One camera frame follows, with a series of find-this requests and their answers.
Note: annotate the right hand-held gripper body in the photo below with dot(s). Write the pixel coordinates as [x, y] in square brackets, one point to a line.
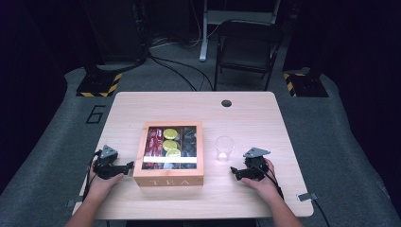
[257, 164]

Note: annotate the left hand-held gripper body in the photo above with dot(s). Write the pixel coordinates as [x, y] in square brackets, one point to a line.
[105, 162]

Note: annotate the wooden tea box glass lid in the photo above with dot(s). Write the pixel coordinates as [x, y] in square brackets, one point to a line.
[168, 178]

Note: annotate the person's right hand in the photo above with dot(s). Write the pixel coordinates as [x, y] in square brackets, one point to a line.
[264, 186]

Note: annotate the person's left hand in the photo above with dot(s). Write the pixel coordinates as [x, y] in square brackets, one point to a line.
[100, 186]

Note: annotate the clear plastic cup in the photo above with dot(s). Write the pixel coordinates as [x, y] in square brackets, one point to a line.
[224, 149]

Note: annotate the row of red tea packets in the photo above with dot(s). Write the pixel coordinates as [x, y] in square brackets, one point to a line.
[153, 143]

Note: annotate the yellow-green round tea pod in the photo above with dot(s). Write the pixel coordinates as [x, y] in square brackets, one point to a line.
[170, 145]
[173, 153]
[170, 133]

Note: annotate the grey tape piece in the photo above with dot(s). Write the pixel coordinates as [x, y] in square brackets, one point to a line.
[307, 197]
[74, 201]

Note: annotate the row of black tea packets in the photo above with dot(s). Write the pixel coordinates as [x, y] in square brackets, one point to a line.
[188, 142]

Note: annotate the black stand base striped edge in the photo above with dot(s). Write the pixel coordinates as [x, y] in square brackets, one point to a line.
[304, 85]
[97, 83]

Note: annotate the black folding chair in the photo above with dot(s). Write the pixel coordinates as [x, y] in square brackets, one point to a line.
[247, 47]

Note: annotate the dark cabinet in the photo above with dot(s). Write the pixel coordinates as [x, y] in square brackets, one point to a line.
[116, 28]

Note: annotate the white desk frame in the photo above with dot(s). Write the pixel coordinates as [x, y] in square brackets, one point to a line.
[205, 38]

